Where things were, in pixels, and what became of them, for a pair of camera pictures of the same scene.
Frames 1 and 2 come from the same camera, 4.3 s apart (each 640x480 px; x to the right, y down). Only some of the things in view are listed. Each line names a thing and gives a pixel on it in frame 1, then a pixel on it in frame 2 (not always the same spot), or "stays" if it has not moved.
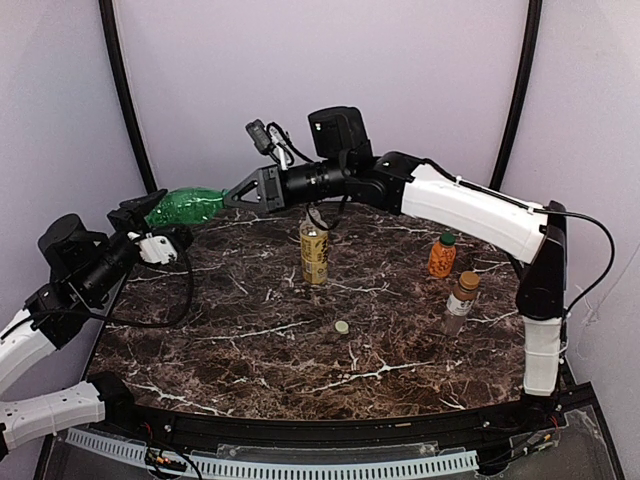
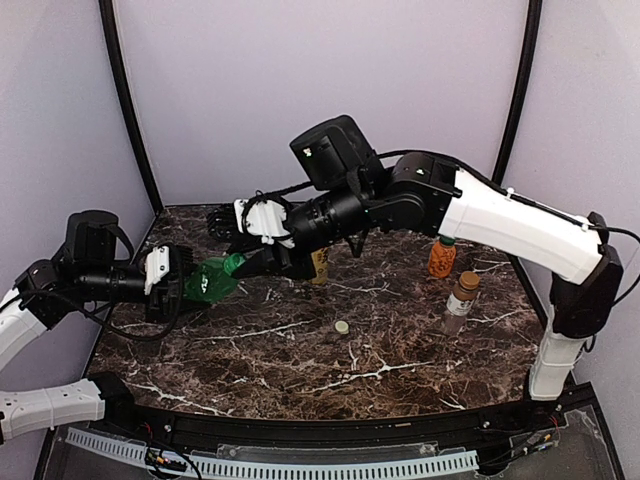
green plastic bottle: [188, 205] to [211, 282]
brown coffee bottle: [460, 302] stays
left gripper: [126, 219] to [170, 284]
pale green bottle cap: [342, 327] stays
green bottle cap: [224, 192] to [233, 261]
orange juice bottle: [442, 257] stays
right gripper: [272, 187] to [279, 245]
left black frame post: [118, 53] stays
